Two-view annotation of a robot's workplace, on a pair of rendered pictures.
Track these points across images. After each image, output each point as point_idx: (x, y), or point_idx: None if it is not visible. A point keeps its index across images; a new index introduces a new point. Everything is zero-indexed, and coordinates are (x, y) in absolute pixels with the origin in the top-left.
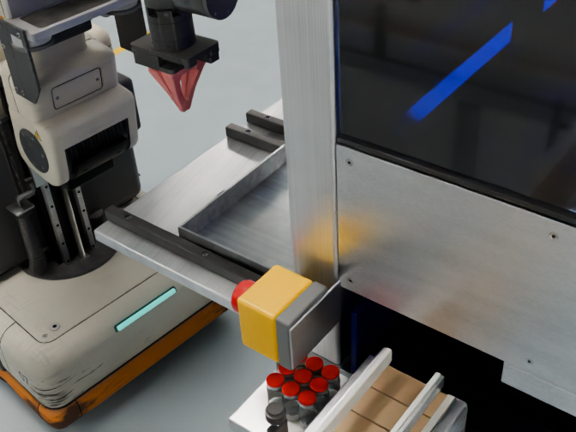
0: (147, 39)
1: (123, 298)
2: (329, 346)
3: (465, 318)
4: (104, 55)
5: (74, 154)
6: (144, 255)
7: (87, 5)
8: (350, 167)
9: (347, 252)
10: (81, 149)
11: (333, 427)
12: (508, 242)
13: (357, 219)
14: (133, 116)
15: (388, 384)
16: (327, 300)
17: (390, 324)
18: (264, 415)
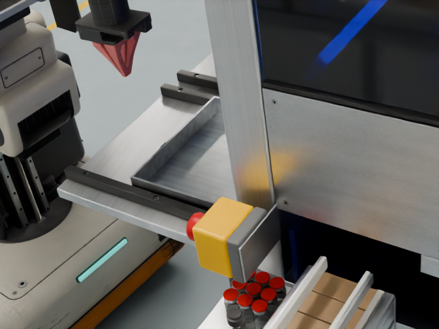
0: (89, 17)
1: (80, 252)
2: (273, 262)
3: (384, 222)
4: (43, 35)
5: (25, 126)
6: (103, 205)
7: None
8: (276, 106)
9: (280, 178)
10: (31, 121)
11: (285, 325)
12: (412, 153)
13: (286, 149)
14: (74, 87)
15: (327, 286)
16: (268, 221)
17: (323, 239)
18: (225, 326)
